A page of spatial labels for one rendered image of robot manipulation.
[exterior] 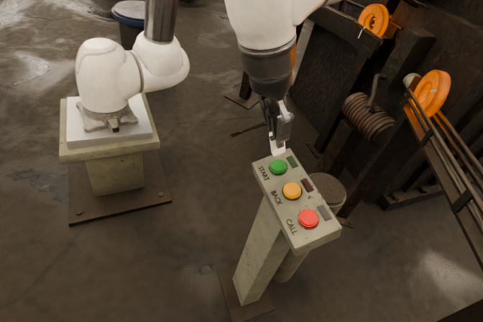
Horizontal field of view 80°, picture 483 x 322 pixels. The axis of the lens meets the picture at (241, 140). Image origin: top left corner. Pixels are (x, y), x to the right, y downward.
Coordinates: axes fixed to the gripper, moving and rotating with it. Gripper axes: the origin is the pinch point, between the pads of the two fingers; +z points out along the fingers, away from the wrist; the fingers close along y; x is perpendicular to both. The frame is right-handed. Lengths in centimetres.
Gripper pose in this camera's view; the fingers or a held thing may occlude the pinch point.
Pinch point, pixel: (277, 142)
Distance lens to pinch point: 63.9
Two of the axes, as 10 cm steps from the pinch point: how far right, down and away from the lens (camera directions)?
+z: 1.6, 6.4, 7.5
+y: -3.4, -6.7, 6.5
